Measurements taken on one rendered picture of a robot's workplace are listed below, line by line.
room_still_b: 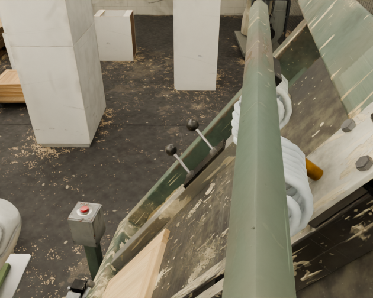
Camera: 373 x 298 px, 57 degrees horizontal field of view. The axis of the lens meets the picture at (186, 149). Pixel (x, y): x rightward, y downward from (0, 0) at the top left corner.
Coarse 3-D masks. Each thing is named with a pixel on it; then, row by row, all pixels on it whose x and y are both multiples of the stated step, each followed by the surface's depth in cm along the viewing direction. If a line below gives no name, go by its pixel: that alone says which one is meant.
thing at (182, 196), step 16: (224, 160) 100; (208, 176) 104; (176, 192) 115; (192, 192) 109; (160, 208) 121; (176, 208) 114; (144, 224) 127; (160, 224) 119; (128, 240) 134; (144, 240) 125; (128, 256) 132
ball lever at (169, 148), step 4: (172, 144) 110; (168, 148) 109; (172, 148) 109; (176, 148) 110; (168, 152) 109; (172, 152) 109; (176, 156) 110; (180, 160) 109; (184, 164) 109; (184, 168) 109; (188, 172) 108; (192, 172) 107; (188, 176) 108
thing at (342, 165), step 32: (352, 128) 39; (320, 160) 41; (352, 160) 36; (320, 192) 37; (352, 192) 37; (320, 224) 40; (352, 224) 39; (320, 256) 43; (352, 256) 42; (192, 288) 58
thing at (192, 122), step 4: (188, 120) 104; (192, 120) 103; (196, 120) 103; (188, 124) 103; (192, 124) 102; (196, 124) 103; (188, 128) 103; (192, 128) 103; (196, 128) 103; (200, 132) 103; (200, 136) 103; (204, 140) 102; (208, 144) 102; (212, 148) 101; (216, 148) 101; (212, 152) 101
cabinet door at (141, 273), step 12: (156, 240) 110; (144, 252) 114; (156, 252) 103; (132, 264) 118; (144, 264) 107; (156, 264) 99; (120, 276) 122; (132, 276) 111; (144, 276) 100; (156, 276) 96; (108, 288) 127; (120, 288) 115; (132, 288) 104; (144, 288) 94
